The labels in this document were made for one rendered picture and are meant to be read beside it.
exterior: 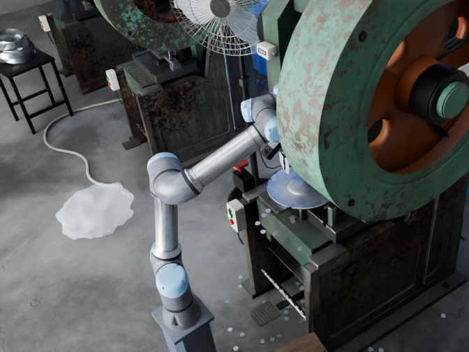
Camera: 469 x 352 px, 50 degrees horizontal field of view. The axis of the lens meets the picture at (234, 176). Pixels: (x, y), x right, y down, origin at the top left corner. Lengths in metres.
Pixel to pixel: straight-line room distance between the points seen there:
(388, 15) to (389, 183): 0.51
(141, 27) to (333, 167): 1.80
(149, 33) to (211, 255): 1.28
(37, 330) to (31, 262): 0.52
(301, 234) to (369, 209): 0.54
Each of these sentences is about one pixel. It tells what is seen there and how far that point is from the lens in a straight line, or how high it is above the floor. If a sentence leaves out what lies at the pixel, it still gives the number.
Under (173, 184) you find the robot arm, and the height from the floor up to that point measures 1.08.
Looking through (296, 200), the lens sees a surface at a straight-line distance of 1.93.
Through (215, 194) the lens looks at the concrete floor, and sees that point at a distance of 3.26.
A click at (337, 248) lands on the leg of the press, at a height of 0.64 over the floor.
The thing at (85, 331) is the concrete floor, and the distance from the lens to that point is 2.73.
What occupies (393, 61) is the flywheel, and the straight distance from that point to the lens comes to 1.44.
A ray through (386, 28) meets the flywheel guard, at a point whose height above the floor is 1.58.
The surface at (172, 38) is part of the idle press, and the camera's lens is 2.96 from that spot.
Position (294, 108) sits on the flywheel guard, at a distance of 1.27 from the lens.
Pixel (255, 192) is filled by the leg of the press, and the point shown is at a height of 0.64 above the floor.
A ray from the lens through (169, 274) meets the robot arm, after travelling 1.88.
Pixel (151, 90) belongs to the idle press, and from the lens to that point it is 3.24.
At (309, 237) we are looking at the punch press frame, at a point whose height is 0.65.
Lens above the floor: 2.03
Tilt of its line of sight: 37 degrees down
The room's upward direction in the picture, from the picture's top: 9 degrees counter-clockwise
